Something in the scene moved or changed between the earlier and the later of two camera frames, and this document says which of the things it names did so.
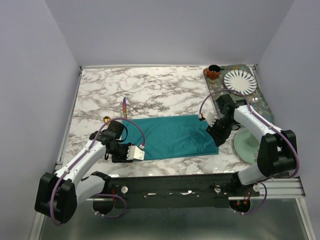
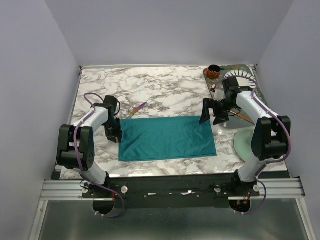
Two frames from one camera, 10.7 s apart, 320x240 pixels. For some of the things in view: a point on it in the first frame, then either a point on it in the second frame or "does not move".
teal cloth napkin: [171, 136] does not move
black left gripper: [123, 159] -> [111, 135]
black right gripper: [218, 137] -> [209, 103]
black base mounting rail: [176, 191] does not move
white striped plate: [240, 80] does not move
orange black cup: [212, 72] does not move
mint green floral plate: [247, 145] does not move
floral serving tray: [258, 97] does not move
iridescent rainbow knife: [124, 107] -> [136, 110]
